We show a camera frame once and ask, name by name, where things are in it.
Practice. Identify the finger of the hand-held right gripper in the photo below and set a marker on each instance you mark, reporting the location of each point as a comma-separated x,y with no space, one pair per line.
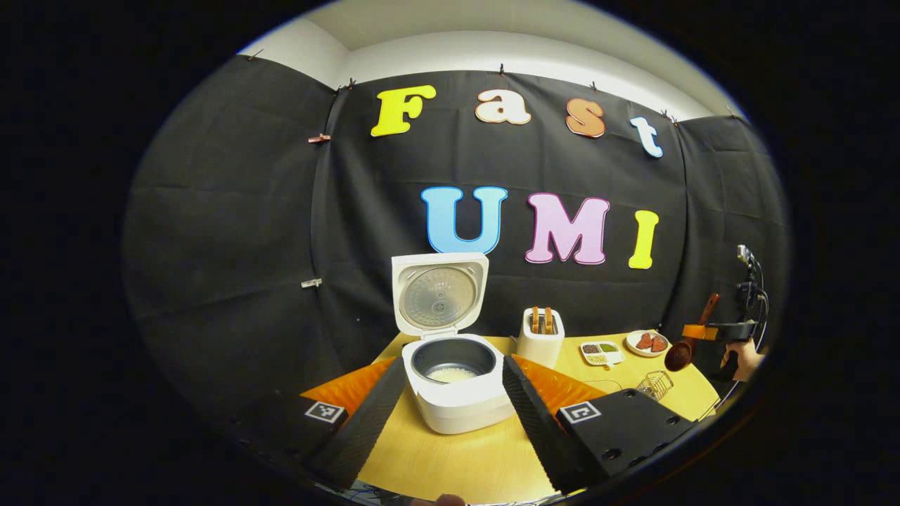
699,332

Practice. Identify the white toaster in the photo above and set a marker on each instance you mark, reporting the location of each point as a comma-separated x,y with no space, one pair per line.
538,351

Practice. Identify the silver cloth clip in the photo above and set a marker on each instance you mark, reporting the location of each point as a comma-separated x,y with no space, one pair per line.
311,283

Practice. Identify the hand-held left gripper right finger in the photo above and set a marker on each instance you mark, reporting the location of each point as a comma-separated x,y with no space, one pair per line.
538,429

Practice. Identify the brown wooden spoon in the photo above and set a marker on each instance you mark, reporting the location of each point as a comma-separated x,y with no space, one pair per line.
680,355

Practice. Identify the small white plate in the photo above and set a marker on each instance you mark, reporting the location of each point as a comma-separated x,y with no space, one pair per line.
633,348

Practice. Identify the pink cloth clip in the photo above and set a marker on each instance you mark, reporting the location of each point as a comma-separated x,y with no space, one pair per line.
319,138

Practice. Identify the toasted bread slice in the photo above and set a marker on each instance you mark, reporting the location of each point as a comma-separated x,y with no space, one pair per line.
548,320
535,320

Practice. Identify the white rice cooker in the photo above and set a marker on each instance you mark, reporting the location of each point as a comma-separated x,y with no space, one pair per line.
457,411

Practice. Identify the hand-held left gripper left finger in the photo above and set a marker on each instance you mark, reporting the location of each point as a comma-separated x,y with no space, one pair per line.
362,429

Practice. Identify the white divided bean dish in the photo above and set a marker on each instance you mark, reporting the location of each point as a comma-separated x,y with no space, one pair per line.
601,353

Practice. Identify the red meat slice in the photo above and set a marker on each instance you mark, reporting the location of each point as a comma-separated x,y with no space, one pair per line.
644,341
659,344

